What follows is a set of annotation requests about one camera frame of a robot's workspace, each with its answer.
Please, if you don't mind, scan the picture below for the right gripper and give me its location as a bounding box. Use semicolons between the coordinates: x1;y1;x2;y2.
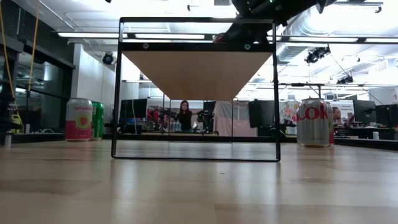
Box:
222;21;278;44

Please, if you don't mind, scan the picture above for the green Sprite can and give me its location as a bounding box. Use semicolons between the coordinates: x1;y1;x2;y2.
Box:
91;101;106;140

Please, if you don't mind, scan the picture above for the ceiling light strip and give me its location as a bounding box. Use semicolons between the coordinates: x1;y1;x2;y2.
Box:
134;33;206;40
289;36;359;43
57;32;128;39

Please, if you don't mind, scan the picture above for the black monitor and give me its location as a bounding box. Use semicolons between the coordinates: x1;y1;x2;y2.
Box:
375;104;398;128
353;99;377;124
120;98;148;121
248;99;276;128

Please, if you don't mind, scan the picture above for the pink white cloth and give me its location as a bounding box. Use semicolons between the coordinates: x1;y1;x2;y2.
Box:
214;101;259;137

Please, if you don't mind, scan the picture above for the person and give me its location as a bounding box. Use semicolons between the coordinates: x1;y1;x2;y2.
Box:
331;106;346;126
175;100;195;134

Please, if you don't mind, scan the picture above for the silver Diet Coke can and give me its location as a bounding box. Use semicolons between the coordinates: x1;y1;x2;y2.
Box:
295;98;335;148

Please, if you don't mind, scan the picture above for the silver ceiling duct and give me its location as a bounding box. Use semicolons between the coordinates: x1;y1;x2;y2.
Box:
276;6;343;63

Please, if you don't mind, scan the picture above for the black aluminium rig frame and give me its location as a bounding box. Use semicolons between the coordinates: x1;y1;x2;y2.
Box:
0;132;398;152

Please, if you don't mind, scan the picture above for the yellow extension cord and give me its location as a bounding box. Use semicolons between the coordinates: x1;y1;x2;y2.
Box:
0;0;40;127

